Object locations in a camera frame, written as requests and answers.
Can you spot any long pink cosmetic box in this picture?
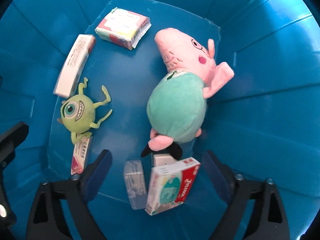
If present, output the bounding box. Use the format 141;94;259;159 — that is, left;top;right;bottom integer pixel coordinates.
71;137;92;175

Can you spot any green one-eyed monster plush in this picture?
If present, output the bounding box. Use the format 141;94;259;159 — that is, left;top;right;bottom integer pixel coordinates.
57;78;113;145

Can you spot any long white pink box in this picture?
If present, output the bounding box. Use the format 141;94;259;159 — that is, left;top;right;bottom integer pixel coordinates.
53;34;96;99

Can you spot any clear plastic case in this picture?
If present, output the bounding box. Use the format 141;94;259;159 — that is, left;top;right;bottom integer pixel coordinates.
123;160;148;210

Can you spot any Tylenol medicine box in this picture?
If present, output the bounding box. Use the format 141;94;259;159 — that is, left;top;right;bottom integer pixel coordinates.
145;157;201;216

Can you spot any pink pig plush toy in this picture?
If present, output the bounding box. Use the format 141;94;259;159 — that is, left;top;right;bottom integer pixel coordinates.
140;28;234;160

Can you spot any Kotex pad pack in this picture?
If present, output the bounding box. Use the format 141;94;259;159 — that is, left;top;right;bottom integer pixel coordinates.
95;7;151;50

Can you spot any small teal medicine box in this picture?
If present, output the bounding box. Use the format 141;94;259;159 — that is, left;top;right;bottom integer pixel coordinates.
152;153;176;167

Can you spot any blue plastic crate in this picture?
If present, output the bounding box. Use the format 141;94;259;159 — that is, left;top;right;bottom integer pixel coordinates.
1;0;319;239

